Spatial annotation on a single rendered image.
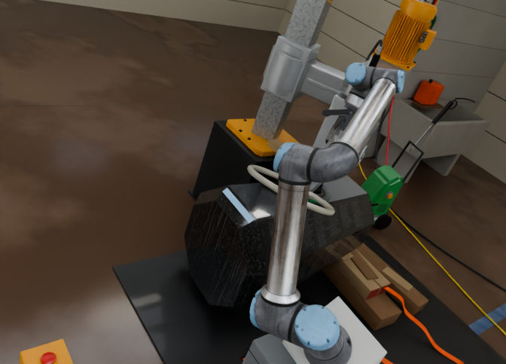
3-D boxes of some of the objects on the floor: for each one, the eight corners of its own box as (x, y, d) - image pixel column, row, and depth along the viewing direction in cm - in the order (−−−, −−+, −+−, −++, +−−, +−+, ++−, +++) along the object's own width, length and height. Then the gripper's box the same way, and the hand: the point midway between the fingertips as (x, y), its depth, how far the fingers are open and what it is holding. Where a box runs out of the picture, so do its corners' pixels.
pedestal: (187, 191, 409) (208, 118, 373) (245, 184, 451) (270, 117, 414) (227, 241, 370) (255, 164, 333) (287, 227, 411) (318, 157, 375)
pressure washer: (368, 207, 487) (407, 136, 444) (387, 230, 461) (430, 157, 418) (341, 206, 471) (379, 133, 428) (359, 230, 445) (401, 154, 402)
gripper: (368, 113, 198) (345, 154, 201) (357, 111, 218) (336, 149, 221) (350, 103, 197) (327, 145, 200) (341, 102, 217) (321, 141, 220)
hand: (327, 145), depth 210 cm, fingers open, 14 cm apart
